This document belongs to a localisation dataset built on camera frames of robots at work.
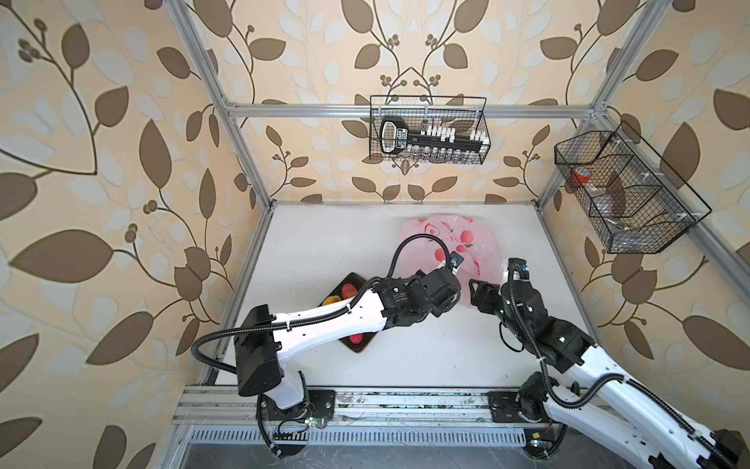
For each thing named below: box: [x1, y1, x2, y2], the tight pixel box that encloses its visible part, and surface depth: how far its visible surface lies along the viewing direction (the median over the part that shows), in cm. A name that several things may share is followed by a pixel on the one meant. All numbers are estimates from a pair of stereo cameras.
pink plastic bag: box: [399, 214, 504, 307], surface depth 96 cm
